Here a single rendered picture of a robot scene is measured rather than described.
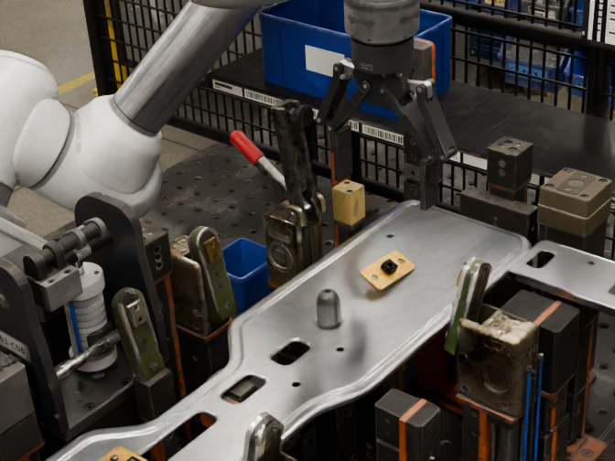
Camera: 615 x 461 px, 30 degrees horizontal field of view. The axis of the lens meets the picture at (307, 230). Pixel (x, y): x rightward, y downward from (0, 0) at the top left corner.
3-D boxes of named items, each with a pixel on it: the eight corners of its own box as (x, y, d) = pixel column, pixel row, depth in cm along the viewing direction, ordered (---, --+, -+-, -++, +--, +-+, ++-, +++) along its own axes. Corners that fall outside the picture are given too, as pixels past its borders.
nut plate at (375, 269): (379, 291, 150) (382, 284, 149) (358, 273, 151) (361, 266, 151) (415, 268, 156) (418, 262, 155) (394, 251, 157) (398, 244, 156)
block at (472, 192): (521, 379, 182) (529, 214, 166) (457, 352, 188) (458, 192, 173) (530, 369, 184) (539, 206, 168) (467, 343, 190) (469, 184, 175)
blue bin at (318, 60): (397, 122, 189) (396, 48, 182) (260, 80, 206) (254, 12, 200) (454, 87, 199) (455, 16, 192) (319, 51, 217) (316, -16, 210)
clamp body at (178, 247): (222, 496, 163) (195, 276, 144) (166, 463, 170) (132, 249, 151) (265, 460, 169) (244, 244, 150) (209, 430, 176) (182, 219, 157)
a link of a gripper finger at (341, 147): (337, 134, 147) (332, 133, 147) (339, 182, 150) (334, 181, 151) (350, 125, 149) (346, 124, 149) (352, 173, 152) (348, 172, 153)
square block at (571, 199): (572, 407, 175) (588, 201, 157) (525, 388, 180) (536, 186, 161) (597, 380, 180) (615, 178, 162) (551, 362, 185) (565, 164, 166)
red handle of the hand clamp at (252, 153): (302, 214, 157) (225, 134, 160) (296, 223, 158) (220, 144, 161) (321, 201, 159) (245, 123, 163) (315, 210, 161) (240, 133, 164)
